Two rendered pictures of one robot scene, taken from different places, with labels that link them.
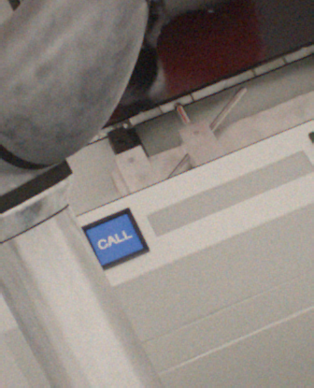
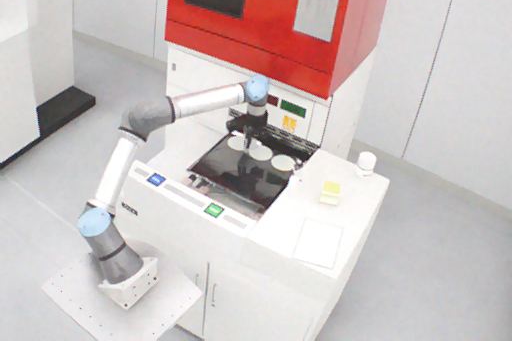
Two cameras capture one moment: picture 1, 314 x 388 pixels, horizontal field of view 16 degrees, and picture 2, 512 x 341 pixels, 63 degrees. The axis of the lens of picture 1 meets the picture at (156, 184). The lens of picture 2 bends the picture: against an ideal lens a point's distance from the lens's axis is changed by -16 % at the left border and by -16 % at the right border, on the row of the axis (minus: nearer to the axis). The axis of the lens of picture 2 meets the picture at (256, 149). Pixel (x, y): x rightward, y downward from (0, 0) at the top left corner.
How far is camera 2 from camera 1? 1.09 m
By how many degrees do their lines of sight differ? 31
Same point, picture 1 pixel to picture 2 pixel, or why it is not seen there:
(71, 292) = (118, 155)
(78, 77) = (144, 113)
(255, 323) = (175, 240)
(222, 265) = (168, 208)
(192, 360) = (158, 234)
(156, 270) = (154, 190)
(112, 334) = (117, 169)
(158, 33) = (231, 170)
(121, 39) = (157, 115)
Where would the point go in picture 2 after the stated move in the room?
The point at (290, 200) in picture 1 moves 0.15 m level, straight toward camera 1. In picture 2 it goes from (189, 206) to (152, 219)
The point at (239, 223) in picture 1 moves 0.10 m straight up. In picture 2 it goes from (176, 199) to (176, 179)
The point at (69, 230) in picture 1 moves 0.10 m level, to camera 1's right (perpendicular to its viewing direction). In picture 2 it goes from (130, 147) to (147, 161)
